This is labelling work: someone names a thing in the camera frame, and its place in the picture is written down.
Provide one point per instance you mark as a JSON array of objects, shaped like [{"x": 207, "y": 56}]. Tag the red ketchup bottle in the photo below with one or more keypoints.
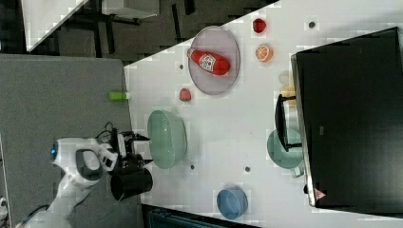
[{"x": 209, "y": 61}]

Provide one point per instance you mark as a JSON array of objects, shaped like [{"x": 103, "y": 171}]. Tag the black toaster oven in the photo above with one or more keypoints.
[{"x": 350, "y": 114}]

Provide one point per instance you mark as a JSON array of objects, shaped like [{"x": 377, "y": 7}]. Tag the red strawberry near strainer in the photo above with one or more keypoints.
[{"x": 185, "y": 95}]

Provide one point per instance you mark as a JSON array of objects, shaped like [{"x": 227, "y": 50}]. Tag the grey round plate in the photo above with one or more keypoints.
[{"x": 218, "y": 40}]

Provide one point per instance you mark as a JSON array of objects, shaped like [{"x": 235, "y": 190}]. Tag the green mug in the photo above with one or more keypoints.
[{"x": 291, "y": 159}]

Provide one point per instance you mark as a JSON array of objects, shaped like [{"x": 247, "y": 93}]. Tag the black cylinder front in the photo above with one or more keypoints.
[{"x": 133, "y": 183}]

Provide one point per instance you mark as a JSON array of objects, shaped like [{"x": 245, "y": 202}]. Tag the blue bowl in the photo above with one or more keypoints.
[{"x": 232, "y": 202}]

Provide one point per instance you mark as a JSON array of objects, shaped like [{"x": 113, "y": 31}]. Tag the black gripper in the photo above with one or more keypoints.
[{"x": 132, "y": 161}]

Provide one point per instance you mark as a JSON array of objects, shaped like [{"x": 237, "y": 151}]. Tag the red strawberry toy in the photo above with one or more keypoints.
[{"x": 259, "y": 25}]

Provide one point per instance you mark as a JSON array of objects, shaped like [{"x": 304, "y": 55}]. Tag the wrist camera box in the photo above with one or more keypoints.
[{"x": 118, "y": 142}]

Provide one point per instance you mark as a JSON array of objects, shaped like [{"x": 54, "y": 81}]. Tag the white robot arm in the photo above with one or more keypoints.
[{"x": 85, "y": 161}]

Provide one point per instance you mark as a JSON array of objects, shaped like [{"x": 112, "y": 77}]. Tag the orange slice toy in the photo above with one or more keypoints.
[{"x": 264, "y": 53}]

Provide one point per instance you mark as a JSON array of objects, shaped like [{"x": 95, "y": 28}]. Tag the green plastic strainer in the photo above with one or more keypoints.
[{"x": 168, "y": 143}]

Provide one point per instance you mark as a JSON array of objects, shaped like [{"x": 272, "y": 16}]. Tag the peeled banana toy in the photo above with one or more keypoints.
[{"x": 287, "y": 89}]

